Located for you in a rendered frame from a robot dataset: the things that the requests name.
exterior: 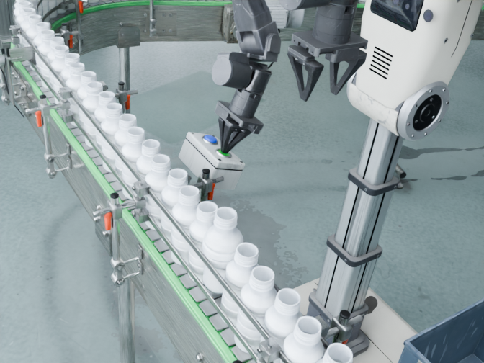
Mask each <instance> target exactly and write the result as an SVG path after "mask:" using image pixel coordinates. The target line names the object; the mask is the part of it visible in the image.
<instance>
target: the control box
mask: <svg viewBox="0 0 484 363"><path fill-rule="evenodd" d="M206 135H207V134H202V133H192V132H188V133H187V136H186V139H185V141H184V144H183V146H182V148H181V151H180V154H179V158H180V159H181V161H182V162H183V163H184V164H185V165H186V166H187V167H188V168H189V169H190V170H191V172H192V173H193V174H194V175H195V176H196V177H197V178H198V176H199V175H201V174H202V170H203V169H209V170H210V178H211V179H215V178H218V177H222V176H223V178H224V181H222V182H218V183H216V184H215V188H214V189H232V190H234V189H235V188H236V185H237V183H238V180H239V178H240V176H241V173H242V171H243V169H244V166H245V163H244V162H242V160H241V159H240V158H239V157H237V156H236V155H235V154H234V153H233V152H232V151H229V152H228V153H229V154H230V155H229V156H225V155H223V154H221V153H219V152H218V150H220V140H219V139H218V138H217V137H216V136H214V135H211V136H213V137H215V138H216V139H217V142H216V143H212V142H210V141H208V140H206V139H205V136H206Z"/></svg>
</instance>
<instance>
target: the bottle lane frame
mask: <svg viewBox="0 0 484 363"><path fill-rule="evenodd" d="M17 68H18V73H19V75H20V76H21V80H22V81H23V82H24V84H25V86H26V90H27V97H28V98H29V100H30V101H31V102H30V103H28V107H29V109H30V108H34V107H38V102H39V101H40V98H39V96H40V95H42V94H44V93H43V92H42V91H41V90H40V87H38V85H37V84H36V82H35V81H34V80H33V79H32V77H31V76H30V75H29V73H28V71H27V70H26V69H25V68H24V66H23V65H22V64H17ZM23 112H24V115H25V117H26V118H27V120H28V121H29V123H30V124H31V126H32V127H33V129H34V130H35V132H36V133H37V135H38V137H39V138H40V139H41V141H42V143H43V145H45V140H44V134H43V127H38V126H37V118H36V115H35V113H30V116H28V115H27V114H26V112H25V110H24V109H23ZM48 119H49V126H50V139H51V146H52V153H53V154H54V156H57V155H60V154H64V153H66V142H68V144H69V145H70V155H67V156H68V157H69V158H70V159H71V169H70V168H69V169H67V170H65V171H62V174H63V175H64V177H65V178H66V180H67V182H68V183H69V184H70V186H71V188H72V190H73V191H74V192H75V194H76V196H77V197H78V199H79V200H80V202H81V204H82V205H83V206H84V208H85V210H86V211H87V212H88V214H89V216H90V217H91V219H92V220H93V222H94V217H93V215H92V213H93V212H94V211H95V209H97V210H101V209H104V208H107V200H110V194H111V193H113V192H116V191H115V190H113V188H112V187H111V183H109V182H108V181H107V180H106V179H105V177H104V175H105V174H102V173H101V171H100V170H99V169H98V166H96V165H95V163H94V162H93V161H92V158H90V157H89V155H88V153H87V151H85V150H84V148H83V147H82V146H81V144H82V143H80V142H78V140H77V139H76V137H77V136H74V135H73V133H72V132H71V130H70V129H69V128H68V126H67V125H66V123H65V122H64V121H63V120H62V118H61V116H60V115H59V114H58V113H57V110H55V109H50V115H49V116H48ZM67 156H64V157H60V158H57V159H56V160H55V163H56V165H57V166H58V168H59V169H62V168H65V167H67V166H68V163H67ZM112 183H113V182H112ZM116 193H118V192H116ZM131 211H132V210H128V209H124V210H122V218H120V257H121V258H122V260H123V261H126V260H128V259H132V258H135V257H136V256H138V251H137V248H138V244H140V246H141V248H142V249H143V259H142V260H141V259H138V260H140V262H141V263H142V265H143V274H139V275H137V276H134V277H131V278H130V279H131V281H132V282H133V284H134V285H135V287H136V289H137V290H138V291H139V293H140V295H141V297H142V298H143V299H144V301H145V303H146V305H147V306H148V307H149V309H150V310H151V312H152V314H153V315H154V317H155V318H156V320H157V321H158V323H159V324H160V326H161V327H162V329H163V331H164V332H165V334H166V335H167V337H168V338H169V340H170V342H171V343H172V344H173V346H174V348H175V349H176V351H177V352H178V354H179V356H180V357H181V359H182V360H183V362H184V363H232V362H233V361H234V360H238V359H237V357H236V356H235V354H234V353H233V352H232V348H233V347H234V346H236V345H232V346H228V345H227V344H226V342H225V341H224V340H223V338H222V336H221V335H220V333H221V332H223V331H224V330H225V329H223V330H220V331H217V330H216V329H215V327H214V325H213V324H212V323H211V322H210V318H211V317H212V316H214V315H209V316H206V315H205V314H204V312H203V311H202V309H201V308H200V307H199V305H200V303H202V302H203V301H200V302H196V301H195V300H194V298H193V297H192V296H191V295H190V293H189V291H190V290H191V289H193V288H194V287H193V288H189V289H186V287H185V286H184V285H183V284H182V282H181V281H180V277H182V276H183V275H181V276H177V275H176V274H175V273H174V271H173V270H172V268H171V265H172V264H175V263H172V264H168V263H167V262H166V260H165V259H164V257H163V256H162V253H164V252H165V251H164V252H159V251H158V249H157V248H156V247H155V245H154V242H155V241H151V240H150V238H149V237H148V236H147V234H146V233H145V232H146V231H147V230H143V229H142V228H141V226H140V225H139V223H138V221H137V220H136V219H135V218H134V217H133V215H132V214H131ZM94 224H95V223H94ZM157 241H158V240H157ZM138 260H137V261H134V262H131V263H129V264H126V265H125V267H124V270H125V272H126V273H127V275H129V274H132V273H135V272H137V271H138V266H137V264H138Z"/></svg>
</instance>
